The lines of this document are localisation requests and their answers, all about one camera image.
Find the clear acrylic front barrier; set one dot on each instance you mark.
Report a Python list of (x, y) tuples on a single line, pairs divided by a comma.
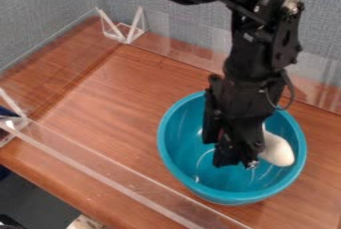
[(106, 189)]

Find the plush mushroom with brown cap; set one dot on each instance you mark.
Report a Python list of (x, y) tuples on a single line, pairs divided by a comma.
[(277, 152)]

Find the clear acrylic left barrier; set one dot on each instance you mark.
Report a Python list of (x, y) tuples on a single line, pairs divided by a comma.
[(28, 33)]

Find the clear acrylic barrier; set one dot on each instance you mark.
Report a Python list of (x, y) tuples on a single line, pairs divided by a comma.
[(28, 33), (106, 189), (202, 46)]

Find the clear acrylic back barrier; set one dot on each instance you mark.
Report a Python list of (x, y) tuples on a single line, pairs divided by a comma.
[(202, 46)]

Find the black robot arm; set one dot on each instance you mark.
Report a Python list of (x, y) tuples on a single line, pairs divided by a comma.
[(265, 44)]

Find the blue plastic bowl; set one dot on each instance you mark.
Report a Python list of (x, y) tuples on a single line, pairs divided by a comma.
[(230, 185)]

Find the clear acrylic left bracket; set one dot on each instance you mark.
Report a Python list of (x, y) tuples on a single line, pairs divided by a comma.
[(9, 116)]

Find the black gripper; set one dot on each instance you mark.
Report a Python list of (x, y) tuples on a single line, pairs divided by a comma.
[(237, 106)]

